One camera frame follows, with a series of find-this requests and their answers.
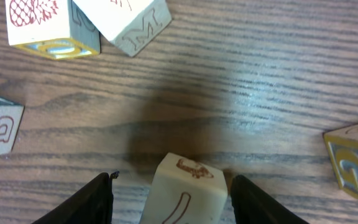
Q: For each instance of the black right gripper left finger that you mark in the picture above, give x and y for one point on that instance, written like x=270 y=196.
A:
x=92 y=204

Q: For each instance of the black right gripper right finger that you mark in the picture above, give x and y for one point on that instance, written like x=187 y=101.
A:
x=252 y=205

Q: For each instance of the wooden pineapple block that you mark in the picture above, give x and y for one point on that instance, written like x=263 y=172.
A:
x=55 y=29

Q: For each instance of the green number four block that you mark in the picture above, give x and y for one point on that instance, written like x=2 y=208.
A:
x=342 y=147

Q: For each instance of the wooden block blue side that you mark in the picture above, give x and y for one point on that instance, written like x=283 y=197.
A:
x=128 y=24

